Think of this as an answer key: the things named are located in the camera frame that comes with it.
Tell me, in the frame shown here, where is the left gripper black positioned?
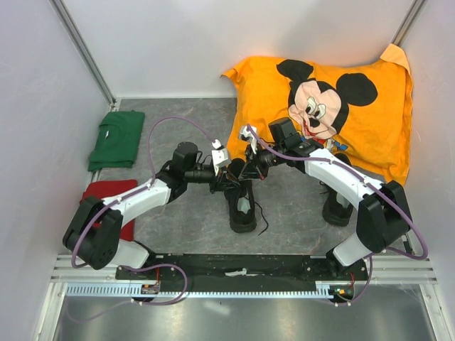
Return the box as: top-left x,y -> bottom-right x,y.
185,165 -> 240,195

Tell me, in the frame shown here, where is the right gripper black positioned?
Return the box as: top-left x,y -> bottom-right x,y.
239,141 -> 286,180

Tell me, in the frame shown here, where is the black shoe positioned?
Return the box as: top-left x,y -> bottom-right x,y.
318,152 -> 355,227
224,179 -> 257,234

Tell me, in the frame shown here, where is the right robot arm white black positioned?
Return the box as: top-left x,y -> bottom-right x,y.
240,124 -> 416,280

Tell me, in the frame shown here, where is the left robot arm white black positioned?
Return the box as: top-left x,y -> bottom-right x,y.
63,142 -> 238,279

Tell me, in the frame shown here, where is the green folded shirt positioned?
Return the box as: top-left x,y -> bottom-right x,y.
88,110 -> 145,172

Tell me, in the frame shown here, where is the orange Mickey Mouse pillow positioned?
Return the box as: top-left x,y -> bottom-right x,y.
225,44 -> 413,184

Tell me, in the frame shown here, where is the red folded shirt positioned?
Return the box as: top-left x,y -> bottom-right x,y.
80,179 -> 138,242

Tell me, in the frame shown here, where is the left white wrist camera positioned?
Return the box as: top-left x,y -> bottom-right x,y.
211,139 -> 231,175

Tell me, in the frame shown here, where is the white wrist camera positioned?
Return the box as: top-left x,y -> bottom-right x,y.
211,139 -> 231,175
238,124 -> 257,155

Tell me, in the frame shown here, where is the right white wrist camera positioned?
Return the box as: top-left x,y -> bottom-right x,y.
238,124 -> 257,155

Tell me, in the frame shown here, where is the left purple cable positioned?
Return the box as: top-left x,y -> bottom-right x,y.
63,116 -> 223,323

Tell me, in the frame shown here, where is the purple cable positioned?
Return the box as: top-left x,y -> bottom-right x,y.
247,124 -> 429,307
63,116 -> 223,323

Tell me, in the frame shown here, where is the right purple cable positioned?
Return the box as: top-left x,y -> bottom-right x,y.
247,124 -> 429,307

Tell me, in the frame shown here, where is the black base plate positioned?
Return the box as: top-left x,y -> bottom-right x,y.
115,254 -> 368,283

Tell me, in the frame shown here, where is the grey slotted cable duct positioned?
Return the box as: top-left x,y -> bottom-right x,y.
65,283 -> 333,299

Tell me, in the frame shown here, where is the aluminium front rail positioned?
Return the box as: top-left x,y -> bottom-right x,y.
50,254 -> 437,285

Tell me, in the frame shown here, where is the left aluminium frame post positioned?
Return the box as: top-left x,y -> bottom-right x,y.
49,0 -> 117,108

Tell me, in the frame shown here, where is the aluminium frame post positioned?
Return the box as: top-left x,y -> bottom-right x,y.
391,0 -> 427,46
49,0 -> 117,108

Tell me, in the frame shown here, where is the right aluminium frame post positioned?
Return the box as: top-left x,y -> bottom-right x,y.
391,0 -> 427,46

